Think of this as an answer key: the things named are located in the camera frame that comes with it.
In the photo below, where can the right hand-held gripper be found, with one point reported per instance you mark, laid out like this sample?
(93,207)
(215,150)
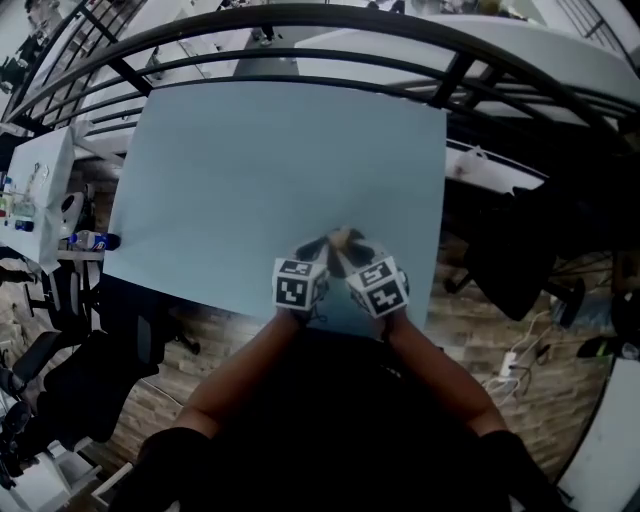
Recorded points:
(380,290)

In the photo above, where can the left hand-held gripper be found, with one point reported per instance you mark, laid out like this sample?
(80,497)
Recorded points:
(295,285)

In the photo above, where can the small brown round dish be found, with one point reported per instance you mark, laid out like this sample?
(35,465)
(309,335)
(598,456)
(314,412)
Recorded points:
(342,238)

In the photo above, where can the person's left forearm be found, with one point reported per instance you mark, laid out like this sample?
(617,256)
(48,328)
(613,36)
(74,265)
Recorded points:
(235,375)

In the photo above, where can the person's right forearm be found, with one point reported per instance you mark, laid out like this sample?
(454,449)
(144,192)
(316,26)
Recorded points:
(440,375)

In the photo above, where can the white plastic bag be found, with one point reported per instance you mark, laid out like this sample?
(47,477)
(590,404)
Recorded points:
(472,162)

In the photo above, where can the black mesh office chair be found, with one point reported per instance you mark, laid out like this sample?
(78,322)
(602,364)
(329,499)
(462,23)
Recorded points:
(510,260)

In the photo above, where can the person's black shirt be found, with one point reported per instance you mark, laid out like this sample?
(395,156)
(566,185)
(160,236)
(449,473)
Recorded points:
(340,425)

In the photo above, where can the white power strip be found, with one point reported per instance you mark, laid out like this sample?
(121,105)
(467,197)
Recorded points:
(509,365)

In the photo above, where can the black metal railing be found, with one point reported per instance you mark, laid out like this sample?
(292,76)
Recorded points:
(452,82)

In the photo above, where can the black office chair grey lumbar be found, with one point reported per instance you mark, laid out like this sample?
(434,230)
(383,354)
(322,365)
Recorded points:
(125,320)

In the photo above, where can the plastic bottle with blue label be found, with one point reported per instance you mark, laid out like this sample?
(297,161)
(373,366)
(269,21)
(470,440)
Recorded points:
(95,241)

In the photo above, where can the white round appliance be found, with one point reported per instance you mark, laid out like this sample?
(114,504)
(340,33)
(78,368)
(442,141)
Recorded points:
(70,205)

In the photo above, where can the black office chair with headrest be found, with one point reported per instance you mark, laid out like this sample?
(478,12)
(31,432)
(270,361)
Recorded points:
(85,390)

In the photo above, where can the table with white cloth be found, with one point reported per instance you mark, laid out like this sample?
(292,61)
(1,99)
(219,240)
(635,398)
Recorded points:
(55,165)

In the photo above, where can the blue can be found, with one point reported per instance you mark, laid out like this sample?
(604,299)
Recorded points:
(24,225)

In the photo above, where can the white desk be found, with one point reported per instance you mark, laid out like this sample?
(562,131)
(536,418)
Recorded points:
(610,440)

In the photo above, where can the white metal rack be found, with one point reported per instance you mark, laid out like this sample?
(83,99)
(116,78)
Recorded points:
(30,485)

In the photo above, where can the black chair with grey frame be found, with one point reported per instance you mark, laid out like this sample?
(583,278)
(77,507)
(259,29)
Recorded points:
(70,290)

